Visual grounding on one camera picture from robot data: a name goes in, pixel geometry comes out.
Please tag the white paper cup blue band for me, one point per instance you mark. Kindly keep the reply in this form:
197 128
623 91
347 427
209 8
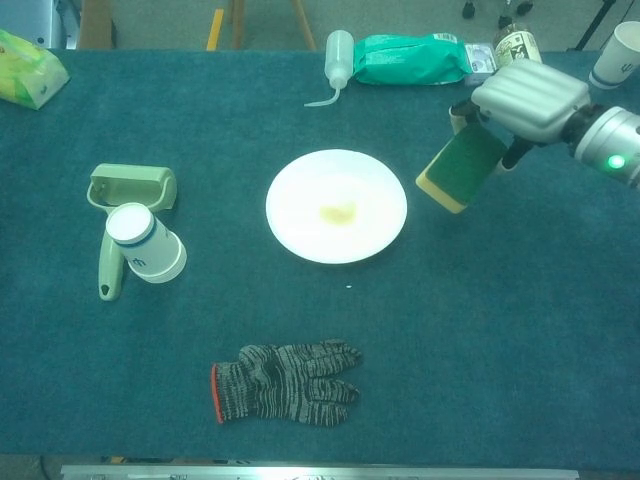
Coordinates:
616 55
150 247

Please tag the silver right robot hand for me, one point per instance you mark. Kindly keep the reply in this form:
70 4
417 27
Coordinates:
532 97

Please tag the brown cardboard panel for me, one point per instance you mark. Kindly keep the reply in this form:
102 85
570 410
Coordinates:
96 25

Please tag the black tripod leg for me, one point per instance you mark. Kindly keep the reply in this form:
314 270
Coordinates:
595 25

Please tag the yellow strip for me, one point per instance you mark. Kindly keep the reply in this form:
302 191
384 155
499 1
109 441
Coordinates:
215 30

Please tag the yellow green tissue pack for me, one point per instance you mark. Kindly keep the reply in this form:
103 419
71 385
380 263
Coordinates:
25 70

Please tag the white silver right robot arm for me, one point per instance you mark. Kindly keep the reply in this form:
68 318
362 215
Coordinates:
612 142

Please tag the green sponge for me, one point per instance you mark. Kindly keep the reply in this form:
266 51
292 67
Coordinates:
460 167

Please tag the pale green lint roller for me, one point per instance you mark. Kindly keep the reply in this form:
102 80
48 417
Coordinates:
135 181

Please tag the white round plate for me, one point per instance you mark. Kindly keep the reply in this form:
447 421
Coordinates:
336 200

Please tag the small clear box purple label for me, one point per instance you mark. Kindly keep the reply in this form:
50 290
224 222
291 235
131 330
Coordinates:
477 59

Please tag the wooden easel leg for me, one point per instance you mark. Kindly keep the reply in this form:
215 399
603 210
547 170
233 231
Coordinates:
303 25
237 25

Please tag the green wet wipes pack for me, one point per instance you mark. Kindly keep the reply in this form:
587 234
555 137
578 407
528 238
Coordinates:
407 60

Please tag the blue table cloth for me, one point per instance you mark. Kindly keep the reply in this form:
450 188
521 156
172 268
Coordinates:
225 125

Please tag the clear plastic squeeze bottle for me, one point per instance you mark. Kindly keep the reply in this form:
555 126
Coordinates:
339 55

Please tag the aluminium rail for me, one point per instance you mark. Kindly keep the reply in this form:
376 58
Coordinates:
320 472

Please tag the brown tea bottle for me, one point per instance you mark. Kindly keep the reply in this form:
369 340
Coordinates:
517 46

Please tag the grey black knit glove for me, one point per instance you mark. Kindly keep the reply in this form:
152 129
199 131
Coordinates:
280 382

